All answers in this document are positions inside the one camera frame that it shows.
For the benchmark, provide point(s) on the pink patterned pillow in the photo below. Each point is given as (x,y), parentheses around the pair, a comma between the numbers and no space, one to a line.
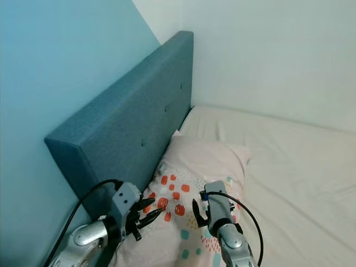
(206,161)

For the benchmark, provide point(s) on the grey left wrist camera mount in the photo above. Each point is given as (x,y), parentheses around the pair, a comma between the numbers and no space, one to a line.
(125,200)

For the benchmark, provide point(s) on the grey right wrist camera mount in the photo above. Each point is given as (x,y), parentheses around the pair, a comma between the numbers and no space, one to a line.
(219,203)

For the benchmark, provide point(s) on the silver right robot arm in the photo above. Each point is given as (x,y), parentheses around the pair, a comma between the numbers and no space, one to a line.
(233,247)

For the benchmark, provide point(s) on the cream bed sheet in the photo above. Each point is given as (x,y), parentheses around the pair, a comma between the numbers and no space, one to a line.
(300,178)

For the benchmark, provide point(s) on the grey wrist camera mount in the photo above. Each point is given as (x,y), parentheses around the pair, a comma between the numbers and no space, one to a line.
(125,200)
(219,203)

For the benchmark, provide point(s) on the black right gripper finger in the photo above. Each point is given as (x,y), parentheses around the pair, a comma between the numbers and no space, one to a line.
(201,219)

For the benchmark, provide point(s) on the teal upholstered headboard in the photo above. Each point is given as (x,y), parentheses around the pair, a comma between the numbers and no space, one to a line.
(122,125)

